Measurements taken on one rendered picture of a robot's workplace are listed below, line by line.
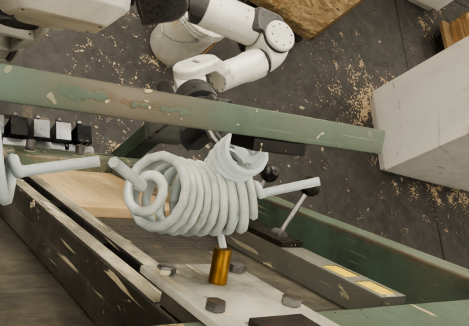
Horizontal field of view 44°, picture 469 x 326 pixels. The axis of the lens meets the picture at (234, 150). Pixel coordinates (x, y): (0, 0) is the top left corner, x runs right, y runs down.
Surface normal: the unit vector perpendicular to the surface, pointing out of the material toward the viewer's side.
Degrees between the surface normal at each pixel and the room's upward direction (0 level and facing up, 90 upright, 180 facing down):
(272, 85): 0
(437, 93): 90
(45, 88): 30
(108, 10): 68
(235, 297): 59
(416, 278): 90
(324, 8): 90
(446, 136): 90
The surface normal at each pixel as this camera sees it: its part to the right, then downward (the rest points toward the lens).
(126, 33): 0.56, -0.36
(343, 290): -0.82, -0.10
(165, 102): 0.55, 0.16
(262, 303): 0.18, -0.98
